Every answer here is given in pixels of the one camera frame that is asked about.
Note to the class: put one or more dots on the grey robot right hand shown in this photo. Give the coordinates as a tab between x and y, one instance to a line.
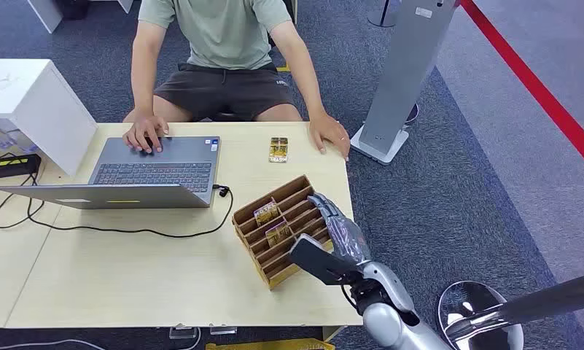
345	236

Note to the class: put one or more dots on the person's left hand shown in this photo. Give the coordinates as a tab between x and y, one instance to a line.
328	128

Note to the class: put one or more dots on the person's right hand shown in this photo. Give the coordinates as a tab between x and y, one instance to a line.
146	133

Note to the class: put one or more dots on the gold printed card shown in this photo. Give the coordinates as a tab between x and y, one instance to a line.
278	234
266	212
278	149

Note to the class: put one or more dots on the person's left forearm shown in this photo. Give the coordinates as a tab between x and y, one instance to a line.
303	82

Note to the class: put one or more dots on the person's right forearm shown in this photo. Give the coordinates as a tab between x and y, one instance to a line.
143	82

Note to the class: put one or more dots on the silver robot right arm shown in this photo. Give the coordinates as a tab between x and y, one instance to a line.
393	323

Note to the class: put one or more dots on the wooden slotted card holder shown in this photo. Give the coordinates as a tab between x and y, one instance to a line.
272	261

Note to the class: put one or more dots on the person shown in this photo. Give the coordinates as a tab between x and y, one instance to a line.
224	29

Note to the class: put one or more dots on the grey laptop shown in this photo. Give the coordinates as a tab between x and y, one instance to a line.
156	174

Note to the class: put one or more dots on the yellow chair part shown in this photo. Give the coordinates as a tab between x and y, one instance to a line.
284	68

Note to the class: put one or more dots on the black round floor base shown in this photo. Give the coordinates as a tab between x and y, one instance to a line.
413	113

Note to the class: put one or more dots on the pale table leg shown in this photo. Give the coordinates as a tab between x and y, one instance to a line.
332	332

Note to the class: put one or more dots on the grey kiosk column stand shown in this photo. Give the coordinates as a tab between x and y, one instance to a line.
407	63

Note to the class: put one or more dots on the white cabinet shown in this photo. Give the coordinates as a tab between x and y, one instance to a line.
40	106

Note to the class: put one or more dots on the grey round stanchion base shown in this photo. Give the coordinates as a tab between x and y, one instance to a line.
381	19

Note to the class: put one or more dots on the white furniture panel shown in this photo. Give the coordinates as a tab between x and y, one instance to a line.
126	5
47	14

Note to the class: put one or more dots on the yellow flat object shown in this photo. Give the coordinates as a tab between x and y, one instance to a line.
272	345

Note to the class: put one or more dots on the black power adapter yellow label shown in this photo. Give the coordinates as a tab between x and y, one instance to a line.
16	165

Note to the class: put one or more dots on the clear plastic container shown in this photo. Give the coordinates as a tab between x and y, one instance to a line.
2	137

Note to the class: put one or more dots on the red floor tape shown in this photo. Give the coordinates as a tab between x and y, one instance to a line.
538	89

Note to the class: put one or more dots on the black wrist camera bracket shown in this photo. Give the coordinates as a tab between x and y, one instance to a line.
316	261

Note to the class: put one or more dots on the clear table bracket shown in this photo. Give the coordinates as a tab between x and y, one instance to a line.
223	330
183	332

